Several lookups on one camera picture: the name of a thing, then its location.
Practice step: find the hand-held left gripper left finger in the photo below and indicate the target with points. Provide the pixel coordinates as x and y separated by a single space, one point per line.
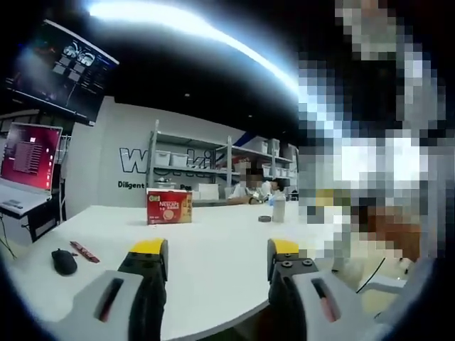
113 302

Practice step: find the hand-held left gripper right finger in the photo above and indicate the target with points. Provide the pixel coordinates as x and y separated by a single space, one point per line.
320 305

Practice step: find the red coffee pouch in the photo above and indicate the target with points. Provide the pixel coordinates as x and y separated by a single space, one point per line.
85 253

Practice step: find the glass jar cup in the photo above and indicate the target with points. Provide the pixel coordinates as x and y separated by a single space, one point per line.
278 211

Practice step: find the red coffee carton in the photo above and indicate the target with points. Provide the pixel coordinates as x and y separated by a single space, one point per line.
168 207

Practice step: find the black computer mouse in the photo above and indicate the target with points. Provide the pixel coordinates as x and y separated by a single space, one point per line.
64 263

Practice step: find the black jar lid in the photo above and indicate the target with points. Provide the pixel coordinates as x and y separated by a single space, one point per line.
264 219

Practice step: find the black-legged laptop desk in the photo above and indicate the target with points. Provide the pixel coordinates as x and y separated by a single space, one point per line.
39 220

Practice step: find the group of white storage bins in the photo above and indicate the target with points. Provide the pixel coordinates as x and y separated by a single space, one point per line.
170 158

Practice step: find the white laptop red screen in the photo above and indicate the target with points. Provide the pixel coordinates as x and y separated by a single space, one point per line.
30 156

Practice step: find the grey metal storage shelf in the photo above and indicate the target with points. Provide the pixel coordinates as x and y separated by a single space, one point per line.
192 142

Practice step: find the long ceiling light strip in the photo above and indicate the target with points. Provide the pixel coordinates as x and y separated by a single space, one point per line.
213 39

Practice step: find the large wall monitor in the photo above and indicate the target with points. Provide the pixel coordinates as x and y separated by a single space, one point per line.
60 71

